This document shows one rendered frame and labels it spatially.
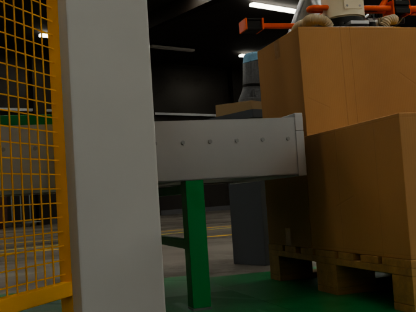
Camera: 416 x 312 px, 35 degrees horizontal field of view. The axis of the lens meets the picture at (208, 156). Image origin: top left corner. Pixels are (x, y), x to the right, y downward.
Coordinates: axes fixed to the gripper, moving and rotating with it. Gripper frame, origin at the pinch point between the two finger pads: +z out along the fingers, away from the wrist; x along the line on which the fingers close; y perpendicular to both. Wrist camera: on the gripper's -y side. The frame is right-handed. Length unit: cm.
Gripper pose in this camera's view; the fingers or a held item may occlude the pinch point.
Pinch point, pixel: (402, 10)
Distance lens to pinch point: 296.4
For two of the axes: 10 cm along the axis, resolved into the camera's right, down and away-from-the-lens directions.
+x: -0.7, -9.9, 0.7
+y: -9.5, 0.5, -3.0
